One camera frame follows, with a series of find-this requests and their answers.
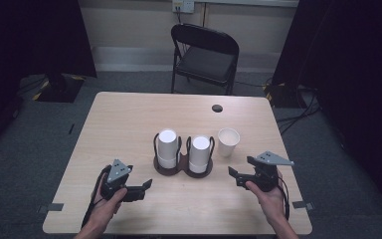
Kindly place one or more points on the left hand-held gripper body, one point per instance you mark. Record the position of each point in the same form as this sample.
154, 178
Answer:
117, 172

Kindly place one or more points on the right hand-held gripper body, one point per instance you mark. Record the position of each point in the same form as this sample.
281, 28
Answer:
268, 176

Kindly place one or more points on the white paper cup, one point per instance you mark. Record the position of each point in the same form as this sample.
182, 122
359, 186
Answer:
228, 142

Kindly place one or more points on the stack of white paper cups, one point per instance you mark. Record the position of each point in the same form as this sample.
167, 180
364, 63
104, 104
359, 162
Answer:
199, 152
167, 146

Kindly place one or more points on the person's right hand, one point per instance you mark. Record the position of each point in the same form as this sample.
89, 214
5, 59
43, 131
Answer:
273, 202

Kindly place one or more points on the person's left hand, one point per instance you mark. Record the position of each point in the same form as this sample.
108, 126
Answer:
104, 210

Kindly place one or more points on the grey tape strip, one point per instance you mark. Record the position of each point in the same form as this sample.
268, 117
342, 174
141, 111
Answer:
51, 207
302, 205

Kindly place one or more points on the black table grommet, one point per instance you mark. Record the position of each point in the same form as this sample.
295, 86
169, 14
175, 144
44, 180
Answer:
217, 108

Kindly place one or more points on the black stand base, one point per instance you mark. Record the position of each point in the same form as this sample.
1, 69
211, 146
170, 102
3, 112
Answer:
59, 88
280, 96

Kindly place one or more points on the black folding chair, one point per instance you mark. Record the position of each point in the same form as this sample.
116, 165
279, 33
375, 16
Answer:
205, 61

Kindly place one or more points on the black curtain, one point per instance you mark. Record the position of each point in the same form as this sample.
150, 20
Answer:
351, 66

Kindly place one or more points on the white wall outlet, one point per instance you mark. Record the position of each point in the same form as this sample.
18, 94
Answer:
183, 6

